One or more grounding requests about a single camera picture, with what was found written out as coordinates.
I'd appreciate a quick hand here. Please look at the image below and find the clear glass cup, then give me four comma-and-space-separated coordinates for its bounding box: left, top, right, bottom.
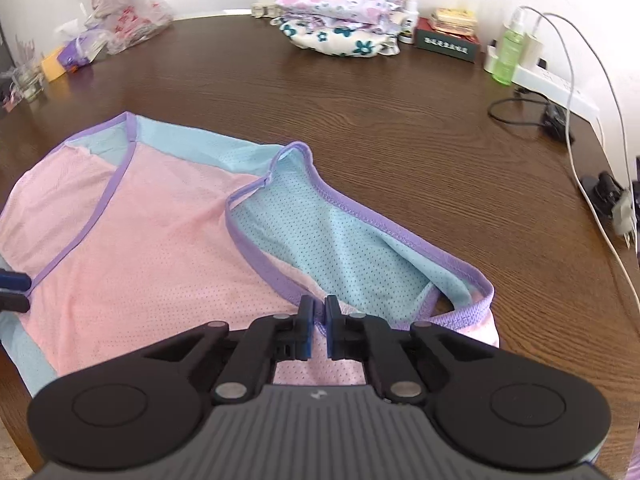
12, 63, 44, 102

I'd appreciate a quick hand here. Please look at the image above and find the yellow cup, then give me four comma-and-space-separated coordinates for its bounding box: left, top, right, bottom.
40, 47, 66, 82

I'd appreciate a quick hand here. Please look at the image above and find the green spray bottle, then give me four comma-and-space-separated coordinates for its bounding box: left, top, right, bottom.
492, 10, 524, 86

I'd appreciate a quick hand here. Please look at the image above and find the clutter of small desk items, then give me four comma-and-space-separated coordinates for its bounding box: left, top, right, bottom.
1, 39, 42, 114

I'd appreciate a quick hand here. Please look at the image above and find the black cable with adapter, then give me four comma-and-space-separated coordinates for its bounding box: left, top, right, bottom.
487, 86, 572, 142

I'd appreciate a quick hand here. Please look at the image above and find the pink floral folded cloth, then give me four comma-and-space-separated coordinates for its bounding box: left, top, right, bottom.
276, 0, 401, 26

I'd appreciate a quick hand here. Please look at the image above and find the white charger plug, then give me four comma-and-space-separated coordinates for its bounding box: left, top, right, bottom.
518, 32, 544, 70

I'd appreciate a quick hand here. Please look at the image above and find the dark green box white text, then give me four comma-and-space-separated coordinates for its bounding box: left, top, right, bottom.
414, 18, 480, 63

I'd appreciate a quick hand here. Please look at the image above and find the yellow snack pack stack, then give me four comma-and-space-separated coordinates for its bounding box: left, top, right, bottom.
428, 8, 477, 37

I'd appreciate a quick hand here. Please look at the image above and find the white charging cable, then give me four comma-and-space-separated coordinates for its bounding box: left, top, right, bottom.
516, 5, 640, 306

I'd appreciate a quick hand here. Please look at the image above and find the pink blue purple garment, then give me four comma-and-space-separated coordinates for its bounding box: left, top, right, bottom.
1, 113, 499, 393

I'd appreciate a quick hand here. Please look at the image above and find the purple packet in plastic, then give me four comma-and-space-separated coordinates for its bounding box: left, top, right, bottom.
56, 29, 107, 72

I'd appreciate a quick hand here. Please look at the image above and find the white power strip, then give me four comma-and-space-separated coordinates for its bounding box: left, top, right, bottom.
510, 51, 604, 146

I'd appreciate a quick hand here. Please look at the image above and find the white teal flower folded cloth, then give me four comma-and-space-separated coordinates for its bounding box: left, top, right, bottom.
278, 20, 400, 58

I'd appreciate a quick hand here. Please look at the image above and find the clear plastic bag red print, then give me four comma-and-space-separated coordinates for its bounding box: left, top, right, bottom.
86, 0, 174, 55

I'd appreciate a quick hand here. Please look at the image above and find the phone on black stand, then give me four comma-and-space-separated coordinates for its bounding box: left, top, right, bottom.
579, 170, 639, 247

